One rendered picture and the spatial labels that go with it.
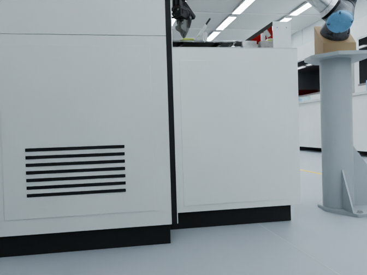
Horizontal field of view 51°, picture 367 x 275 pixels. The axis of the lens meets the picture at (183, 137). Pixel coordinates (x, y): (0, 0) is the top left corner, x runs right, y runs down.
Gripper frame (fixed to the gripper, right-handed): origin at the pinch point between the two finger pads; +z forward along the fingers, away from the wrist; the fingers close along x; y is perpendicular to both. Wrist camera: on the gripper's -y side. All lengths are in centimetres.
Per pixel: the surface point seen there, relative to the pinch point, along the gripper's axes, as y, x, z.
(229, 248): 40, 50, 95
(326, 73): -44, 60, 23
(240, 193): 9, 36, 80
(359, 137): -414, -22, 68
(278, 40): -12.9, 47.1, 8.2
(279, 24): -13.5, 47.6, 0.9
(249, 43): -18.9, 28.0, 5.7
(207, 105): 20, 27, 39
